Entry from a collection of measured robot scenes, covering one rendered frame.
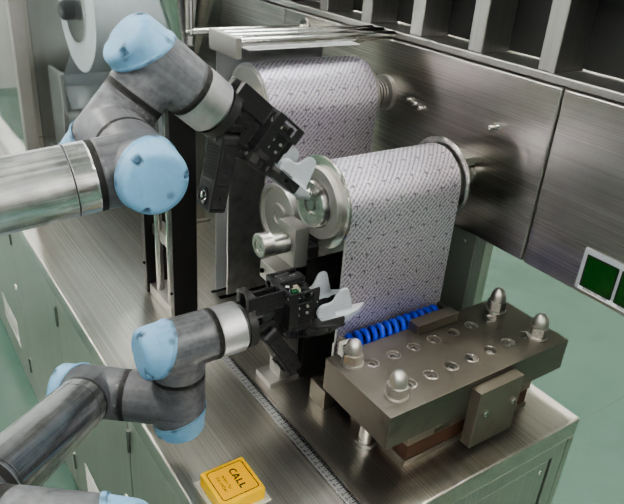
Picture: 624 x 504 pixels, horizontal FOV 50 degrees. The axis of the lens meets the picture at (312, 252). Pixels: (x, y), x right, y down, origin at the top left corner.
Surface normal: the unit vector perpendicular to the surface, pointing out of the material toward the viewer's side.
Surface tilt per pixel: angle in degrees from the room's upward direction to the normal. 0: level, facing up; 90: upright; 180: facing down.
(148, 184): 90
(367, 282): 90
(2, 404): 0
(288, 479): 0
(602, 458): 0
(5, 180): 47
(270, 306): 90
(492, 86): 90
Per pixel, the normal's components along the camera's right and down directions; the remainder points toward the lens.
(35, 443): 0.67, -0.73
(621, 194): -0.83, 0.21
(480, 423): 0.56, 0.42
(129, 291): 0.07, -0.89
